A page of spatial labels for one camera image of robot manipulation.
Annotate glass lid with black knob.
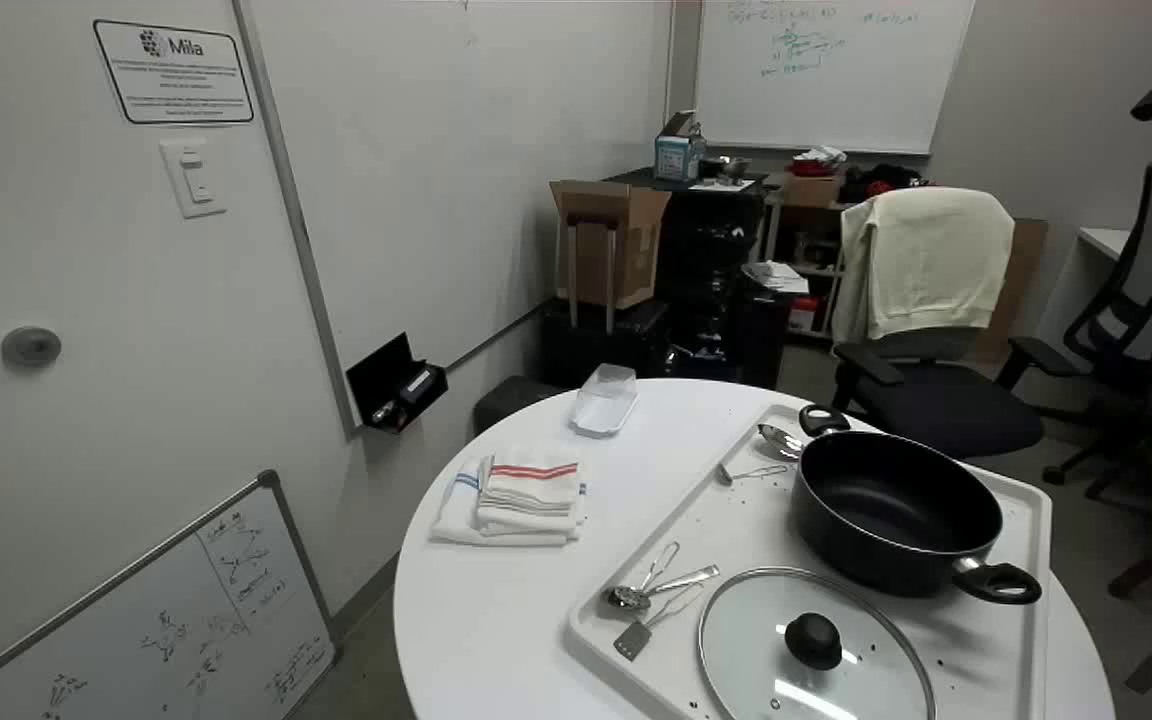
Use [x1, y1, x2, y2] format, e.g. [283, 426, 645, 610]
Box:
[691, 565, 941, 720]

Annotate black cooking pot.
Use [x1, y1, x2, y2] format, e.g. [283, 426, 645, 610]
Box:
[791, 399, 1044, 608]

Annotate black case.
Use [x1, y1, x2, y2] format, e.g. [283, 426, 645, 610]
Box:
[537, 294, 670, 390]

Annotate clear plastic container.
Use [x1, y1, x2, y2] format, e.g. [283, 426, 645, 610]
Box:
[566, 359, 641, 439]

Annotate brown cardboard box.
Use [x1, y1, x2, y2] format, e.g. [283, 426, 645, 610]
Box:
[547, 176, 677, 316]

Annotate red striped folded cloth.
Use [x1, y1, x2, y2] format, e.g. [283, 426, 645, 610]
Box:
[472, 450, 593, 540]

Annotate black cabinet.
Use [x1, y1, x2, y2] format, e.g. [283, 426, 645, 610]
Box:
[652, 176, 775, 388]

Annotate black marker tray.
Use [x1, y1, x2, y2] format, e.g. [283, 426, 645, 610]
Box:
[344, 329, 452, 436]

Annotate blue striped folded cloth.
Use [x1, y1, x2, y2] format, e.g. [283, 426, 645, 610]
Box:
[427, 468, 579, 550]

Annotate white papers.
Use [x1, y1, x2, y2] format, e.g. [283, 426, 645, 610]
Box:
[741, 256, 817, 301]

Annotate blue tissue box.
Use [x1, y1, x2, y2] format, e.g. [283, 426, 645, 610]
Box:
[652, 108, 711, 186]

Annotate white plastic tray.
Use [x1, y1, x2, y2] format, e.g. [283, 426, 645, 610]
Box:
[558, 397, 1056, 720]

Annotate metal measuring spoon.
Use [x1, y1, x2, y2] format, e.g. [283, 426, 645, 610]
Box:
[631, 565, 725, 604]

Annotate wooden shelf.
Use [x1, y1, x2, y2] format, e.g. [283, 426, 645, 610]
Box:
[761, 166, 862, 342]

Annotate red and white item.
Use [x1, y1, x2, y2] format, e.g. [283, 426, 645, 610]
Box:
[789, 138, 853, 180]

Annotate black bag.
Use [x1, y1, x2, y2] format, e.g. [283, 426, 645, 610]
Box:
[836, 160, 932, 208]

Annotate cream cloth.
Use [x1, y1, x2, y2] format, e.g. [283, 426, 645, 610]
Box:
[829, 182, 1019, 347]

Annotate whiteboard with green writing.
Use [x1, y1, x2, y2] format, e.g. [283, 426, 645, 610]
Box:
[691, 0, 981, 160]

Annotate small leaning whiteboard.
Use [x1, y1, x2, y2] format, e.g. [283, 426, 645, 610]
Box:
[0, 468, 340, 720]

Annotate black mesh office chair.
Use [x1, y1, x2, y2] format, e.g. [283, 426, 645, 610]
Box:
[1039, 160, 1152, 491]

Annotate large blank wall whiteboard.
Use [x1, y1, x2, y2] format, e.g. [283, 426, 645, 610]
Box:
[229, 0, 679, 436]

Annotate metal wire loop utensil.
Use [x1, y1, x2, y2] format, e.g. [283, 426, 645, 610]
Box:
[600, 537, 687, 621]

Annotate white light switch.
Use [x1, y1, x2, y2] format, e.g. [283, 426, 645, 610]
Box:
[155, 137, 230, 223]

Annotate white wall sign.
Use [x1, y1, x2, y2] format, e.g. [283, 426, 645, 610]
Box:
[89, 15, 258, 128]

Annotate round grey wall bumper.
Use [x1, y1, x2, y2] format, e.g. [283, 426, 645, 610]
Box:
[0, 323, 68, 377]

